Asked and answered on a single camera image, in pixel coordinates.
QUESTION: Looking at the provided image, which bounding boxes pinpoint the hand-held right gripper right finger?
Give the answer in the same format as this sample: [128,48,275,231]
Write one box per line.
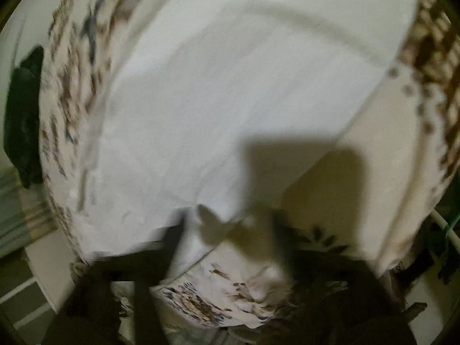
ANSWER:
[259,206,419,345]

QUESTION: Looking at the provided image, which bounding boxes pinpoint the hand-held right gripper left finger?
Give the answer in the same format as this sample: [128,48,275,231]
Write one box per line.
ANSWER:
[42,213,192,345]

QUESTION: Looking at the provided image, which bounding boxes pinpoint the white pants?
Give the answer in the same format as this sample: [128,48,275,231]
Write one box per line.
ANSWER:
[71,0,423,264]

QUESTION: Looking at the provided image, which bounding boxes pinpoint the floral printed blanket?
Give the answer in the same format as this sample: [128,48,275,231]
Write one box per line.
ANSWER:
[38,0,460,331]

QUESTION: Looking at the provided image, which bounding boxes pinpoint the striped cloth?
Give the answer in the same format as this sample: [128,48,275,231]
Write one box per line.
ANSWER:
[0,168,55,259]

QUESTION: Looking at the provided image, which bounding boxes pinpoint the dark green cloth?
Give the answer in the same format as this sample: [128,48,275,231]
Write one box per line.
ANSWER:
[3,45,46,189]

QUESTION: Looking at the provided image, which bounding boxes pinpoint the white metal rail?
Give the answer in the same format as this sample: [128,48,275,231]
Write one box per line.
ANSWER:
[429,208,460,253]

